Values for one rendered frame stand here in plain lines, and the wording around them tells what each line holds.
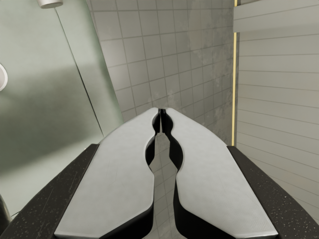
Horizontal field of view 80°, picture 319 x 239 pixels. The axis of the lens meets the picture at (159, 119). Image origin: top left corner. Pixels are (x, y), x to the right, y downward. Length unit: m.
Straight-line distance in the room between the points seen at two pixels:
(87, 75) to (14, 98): 0.08
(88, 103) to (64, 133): 0.05
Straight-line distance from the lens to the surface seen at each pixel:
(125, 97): 1.74
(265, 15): 2.75
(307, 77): 2.82
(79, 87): 0.26
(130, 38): 1.77
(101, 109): 0.27
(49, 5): 0.24
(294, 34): 2.81
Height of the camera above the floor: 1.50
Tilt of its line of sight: 48 degrees down
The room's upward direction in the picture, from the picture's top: 109 degrees clockwise
